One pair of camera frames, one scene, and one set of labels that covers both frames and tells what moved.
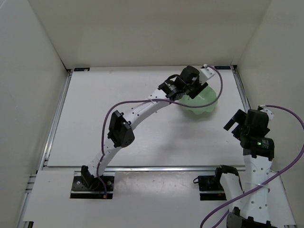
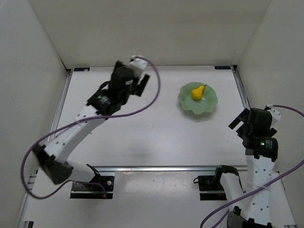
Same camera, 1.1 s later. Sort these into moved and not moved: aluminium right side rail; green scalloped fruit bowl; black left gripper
Moved: black left gripper
Not moved: aluminium right side rail; green scalloped fruit bowl
